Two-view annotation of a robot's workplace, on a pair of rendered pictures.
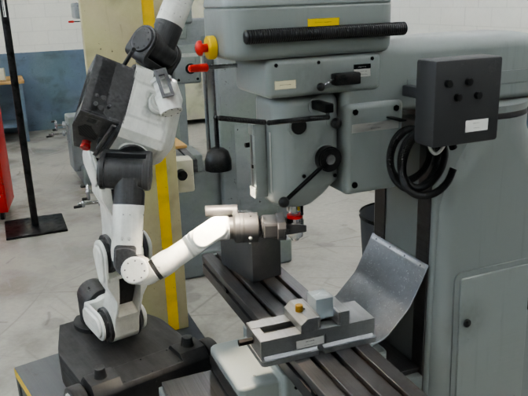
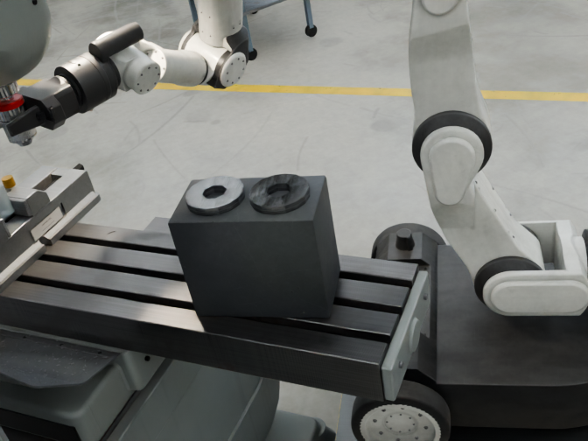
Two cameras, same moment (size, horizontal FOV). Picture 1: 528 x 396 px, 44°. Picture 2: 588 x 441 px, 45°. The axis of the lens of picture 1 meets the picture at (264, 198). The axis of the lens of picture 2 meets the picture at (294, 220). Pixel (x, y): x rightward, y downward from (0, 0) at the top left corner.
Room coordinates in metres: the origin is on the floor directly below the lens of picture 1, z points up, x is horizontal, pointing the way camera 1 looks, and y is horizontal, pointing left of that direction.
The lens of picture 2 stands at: (2.91, -0.48, 1.69)
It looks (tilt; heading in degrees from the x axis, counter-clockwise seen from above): 34 degrees down; 140
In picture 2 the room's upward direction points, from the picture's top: 11 degrees counter-clockwise
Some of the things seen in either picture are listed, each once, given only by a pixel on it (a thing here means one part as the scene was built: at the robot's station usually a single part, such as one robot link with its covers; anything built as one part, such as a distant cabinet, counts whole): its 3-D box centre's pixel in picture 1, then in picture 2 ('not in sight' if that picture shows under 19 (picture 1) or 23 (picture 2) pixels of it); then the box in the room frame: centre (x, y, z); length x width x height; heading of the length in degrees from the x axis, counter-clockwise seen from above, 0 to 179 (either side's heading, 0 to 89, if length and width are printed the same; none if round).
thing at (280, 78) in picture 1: (306, 71); not in sight; (1.81, -0.13, 1.68); 0.34 x 0.24 x 0.10; 112
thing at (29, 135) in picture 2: (295, 226); (16, 121); (1.80, -0.09, 1.23); 0.05 x 0.05 x 0.06
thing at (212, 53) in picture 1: (210, 47); not in sight; (1.71, 0.12, 1.76); 0.06 x 0.02 x 0.06; 22
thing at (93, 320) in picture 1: (115, 316); (531, 267); (2.34, 0.61, 0.68); 0.21 x 0.20 x 0.13; 35
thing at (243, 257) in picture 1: (249, 243); (258, 244); (2.17, 0.06, 1.04); 0.22 x 0.12 x 0.20; 33
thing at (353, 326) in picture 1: (310, 324); (10, 220); (1.64, -0.12, 0.99); 0.35 x 0.15 x 0.11; 110
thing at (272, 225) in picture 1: (264, 227); (62, 96); (1.79, 0.00, 1.23); 0.13 x 0.12 x 0.10; 4
